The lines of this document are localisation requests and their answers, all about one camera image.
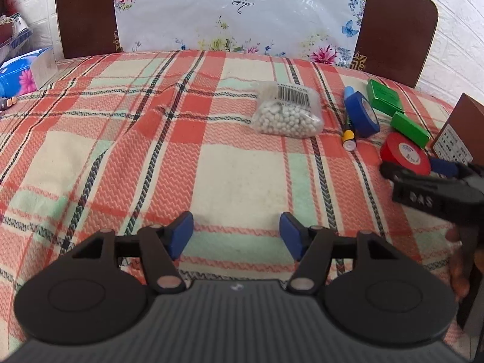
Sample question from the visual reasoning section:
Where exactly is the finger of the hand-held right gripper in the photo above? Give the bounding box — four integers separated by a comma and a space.
428, 157, 484, 186
379, 161, 456, 187

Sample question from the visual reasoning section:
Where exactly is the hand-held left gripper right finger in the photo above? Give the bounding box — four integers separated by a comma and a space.
279, 212, 402, 296

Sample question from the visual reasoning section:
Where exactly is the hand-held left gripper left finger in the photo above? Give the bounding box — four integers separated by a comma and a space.
70, 212, 194, 296

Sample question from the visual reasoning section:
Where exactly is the red tape roll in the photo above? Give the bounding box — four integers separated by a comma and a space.
380, 132, 432, 177

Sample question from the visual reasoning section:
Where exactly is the brown cardboard box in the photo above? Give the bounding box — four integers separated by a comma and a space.
431, 93, 484, 168

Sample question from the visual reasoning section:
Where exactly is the small long green box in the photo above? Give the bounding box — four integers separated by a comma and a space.
390, 111, 431, 148

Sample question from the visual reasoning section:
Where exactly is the black yellow battery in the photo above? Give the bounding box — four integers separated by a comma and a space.
342, 86, 358, 151

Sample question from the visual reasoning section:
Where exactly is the blue tape roll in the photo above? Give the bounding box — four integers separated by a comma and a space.
345, 91, 381, 139

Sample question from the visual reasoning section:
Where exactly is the bag of white beads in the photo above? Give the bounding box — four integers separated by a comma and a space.
251, 81, 324, 137

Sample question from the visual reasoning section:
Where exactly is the person's right hand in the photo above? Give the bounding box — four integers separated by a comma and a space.
445, 228, 474, 300

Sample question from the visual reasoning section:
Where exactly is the brown chair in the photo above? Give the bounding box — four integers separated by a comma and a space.
54, 0, 124, 60
351, 0, 440, 89

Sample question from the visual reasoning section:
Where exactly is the floral printed plastic bag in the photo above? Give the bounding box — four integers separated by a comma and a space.
111, 0, 373, 70

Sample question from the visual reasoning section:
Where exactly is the blue floral tissue pack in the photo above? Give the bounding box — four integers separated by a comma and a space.
0, 46, 58, 97

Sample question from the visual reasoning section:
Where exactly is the clear plastic rack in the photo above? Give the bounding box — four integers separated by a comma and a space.
0, 12, 31, 58

